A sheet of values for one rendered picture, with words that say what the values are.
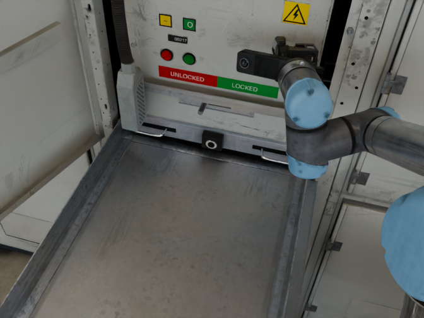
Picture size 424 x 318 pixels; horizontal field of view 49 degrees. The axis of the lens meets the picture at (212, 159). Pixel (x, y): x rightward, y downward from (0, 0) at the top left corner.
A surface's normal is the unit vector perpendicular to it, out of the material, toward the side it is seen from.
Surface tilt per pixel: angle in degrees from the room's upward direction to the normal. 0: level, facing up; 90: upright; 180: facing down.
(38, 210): 90
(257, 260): 0
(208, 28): 90
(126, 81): 61
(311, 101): 76
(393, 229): 86
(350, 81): 90
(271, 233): 0
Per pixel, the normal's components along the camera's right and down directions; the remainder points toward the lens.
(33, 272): 0.96, 0.21
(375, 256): -0.26, 0.68
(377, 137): -0.94, -0.17
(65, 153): 0.84, 0.41
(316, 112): 0.00, 0.50
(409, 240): -0.95, 0.14
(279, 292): 0.03, -0.70
